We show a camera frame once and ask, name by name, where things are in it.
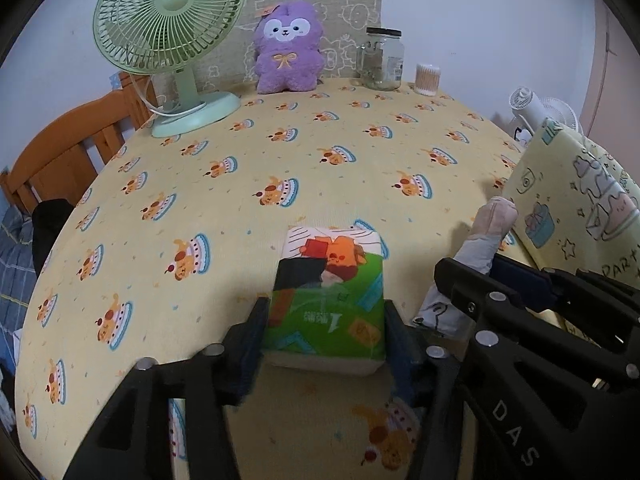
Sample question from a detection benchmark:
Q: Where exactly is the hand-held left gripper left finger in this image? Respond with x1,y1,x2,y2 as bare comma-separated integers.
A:
65,296,271,480

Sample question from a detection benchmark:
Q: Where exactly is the blue plaid bedding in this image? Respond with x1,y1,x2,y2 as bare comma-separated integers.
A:
0,205,46,361

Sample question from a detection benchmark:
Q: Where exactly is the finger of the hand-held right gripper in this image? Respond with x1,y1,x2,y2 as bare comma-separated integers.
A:
492,259,640,351
433,257,563,337

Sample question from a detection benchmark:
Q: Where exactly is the yellow cartoon cushion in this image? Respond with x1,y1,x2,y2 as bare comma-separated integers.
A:
500,117,640,341

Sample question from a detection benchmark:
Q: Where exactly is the white standing fan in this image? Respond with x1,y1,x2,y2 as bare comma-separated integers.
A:
507,86,583,148

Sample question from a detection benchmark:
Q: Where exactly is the cotton swab container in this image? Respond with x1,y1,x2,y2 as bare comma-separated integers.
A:
414,62,442,97

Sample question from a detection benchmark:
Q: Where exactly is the pink door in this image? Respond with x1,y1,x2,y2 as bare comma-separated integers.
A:
592,0,640,126

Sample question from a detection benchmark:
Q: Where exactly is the glass jar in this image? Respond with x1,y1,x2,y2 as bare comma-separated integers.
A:
359,26,405,92

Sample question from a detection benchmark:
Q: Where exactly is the purple plush toy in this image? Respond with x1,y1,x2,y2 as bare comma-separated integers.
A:
252,0,326,95

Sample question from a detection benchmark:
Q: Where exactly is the white fan cable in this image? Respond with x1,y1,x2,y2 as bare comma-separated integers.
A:
131,74,208,117

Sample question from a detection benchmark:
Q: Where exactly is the green tissue pack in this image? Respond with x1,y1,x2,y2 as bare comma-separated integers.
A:
262,220,388,377

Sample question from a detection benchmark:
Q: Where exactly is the yellow printed tablecloth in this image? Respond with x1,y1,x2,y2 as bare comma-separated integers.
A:
14,77,536,480

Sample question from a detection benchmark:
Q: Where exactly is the green desk fan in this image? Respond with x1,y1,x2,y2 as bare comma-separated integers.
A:
92,0,247,139

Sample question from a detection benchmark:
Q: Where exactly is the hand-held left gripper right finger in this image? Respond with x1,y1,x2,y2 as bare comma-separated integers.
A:
384,300,501,480

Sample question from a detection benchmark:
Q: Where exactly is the wooden chair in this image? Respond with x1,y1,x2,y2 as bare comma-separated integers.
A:
0,72,158,216

